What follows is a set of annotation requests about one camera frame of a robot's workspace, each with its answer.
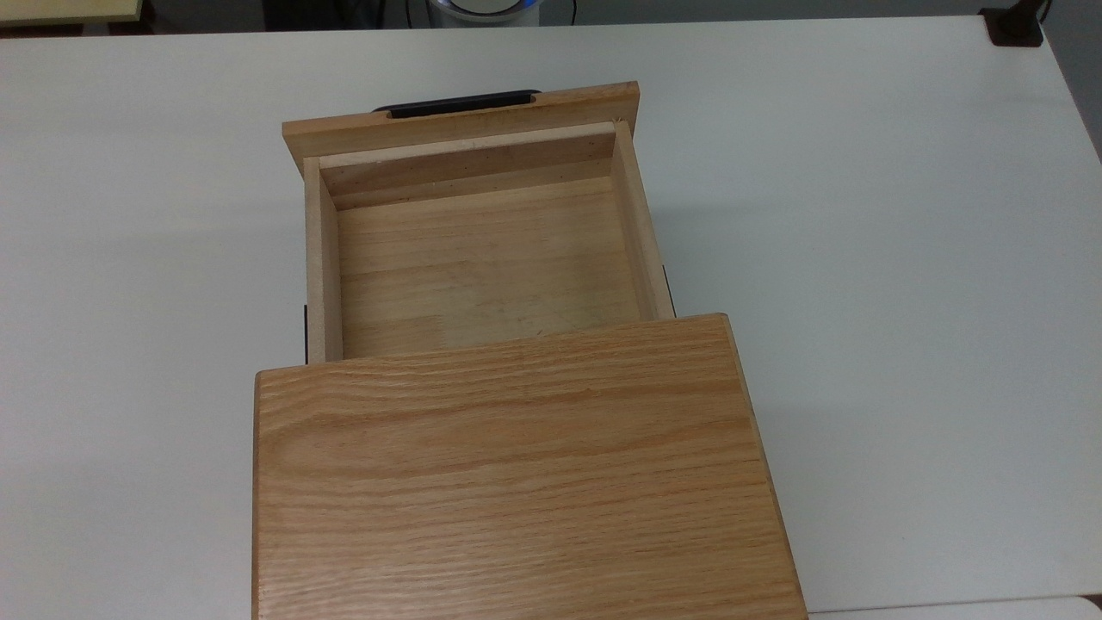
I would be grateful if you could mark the wooden two-drawer cabinet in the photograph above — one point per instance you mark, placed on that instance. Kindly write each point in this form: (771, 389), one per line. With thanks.
(525, 482)

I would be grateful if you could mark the black table clamp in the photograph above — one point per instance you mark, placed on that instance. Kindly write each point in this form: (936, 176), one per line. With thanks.
(1014, 26)

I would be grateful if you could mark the yellowish side table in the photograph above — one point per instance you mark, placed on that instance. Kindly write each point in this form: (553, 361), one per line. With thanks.
(69, 9)

